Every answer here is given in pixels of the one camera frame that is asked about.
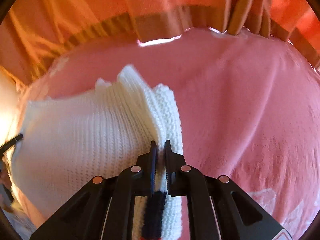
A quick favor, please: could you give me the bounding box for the pink checkered bed sheet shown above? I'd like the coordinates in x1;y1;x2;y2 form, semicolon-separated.
21;29;319;239

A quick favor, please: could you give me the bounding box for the person's left hand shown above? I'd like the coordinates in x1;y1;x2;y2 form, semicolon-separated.
1;168;13;213

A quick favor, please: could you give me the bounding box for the grey white patterned cloth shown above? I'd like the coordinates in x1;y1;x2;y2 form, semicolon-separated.
3;207;37;239

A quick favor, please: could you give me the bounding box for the white red black knit sweater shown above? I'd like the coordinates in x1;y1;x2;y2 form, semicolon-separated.
10;65;183;227

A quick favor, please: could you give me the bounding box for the orange curtain with brown band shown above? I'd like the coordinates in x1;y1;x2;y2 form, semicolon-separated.
1;0;319;85

